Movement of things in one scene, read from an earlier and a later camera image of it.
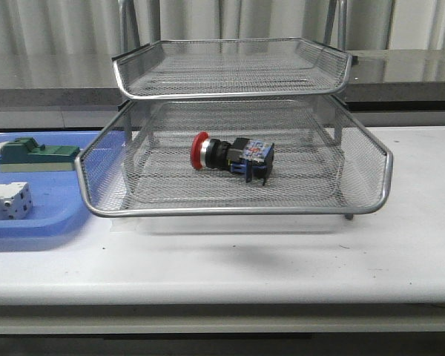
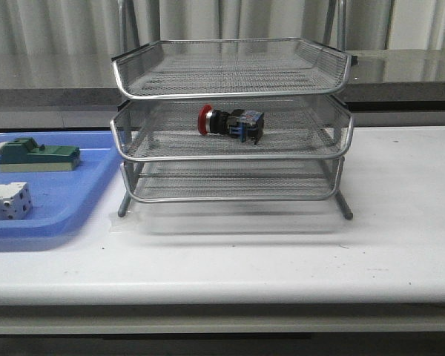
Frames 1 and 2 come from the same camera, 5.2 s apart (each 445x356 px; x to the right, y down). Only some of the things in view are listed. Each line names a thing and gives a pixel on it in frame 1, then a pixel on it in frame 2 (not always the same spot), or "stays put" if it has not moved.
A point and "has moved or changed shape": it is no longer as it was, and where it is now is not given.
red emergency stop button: (245, 156) -> (245, 124)
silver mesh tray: (233, 156) has moved or changed shape
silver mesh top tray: (233, 67) stays put
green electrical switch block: (25, 155) stays put
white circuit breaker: (8, 201) stays put
